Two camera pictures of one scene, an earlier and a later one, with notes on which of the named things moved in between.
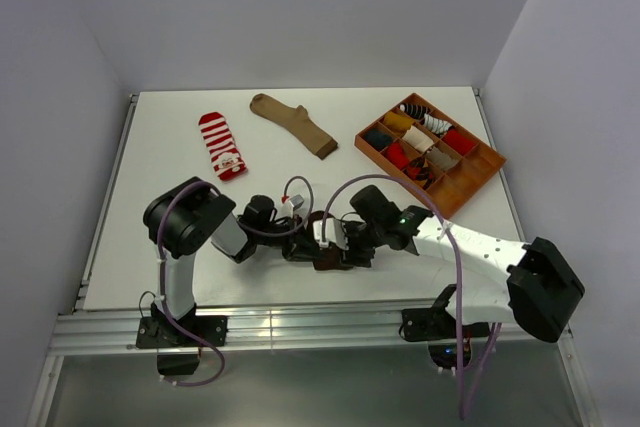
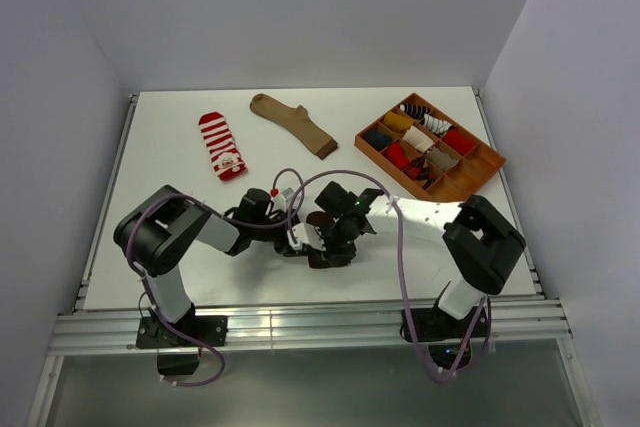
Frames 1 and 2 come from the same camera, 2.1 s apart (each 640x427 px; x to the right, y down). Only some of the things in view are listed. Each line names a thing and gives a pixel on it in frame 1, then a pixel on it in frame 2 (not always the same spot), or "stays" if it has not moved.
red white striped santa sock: [226, 159] stays
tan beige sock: [297, 121] stays
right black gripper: [352, 253] → [333, 256]
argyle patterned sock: [418, 171] stays
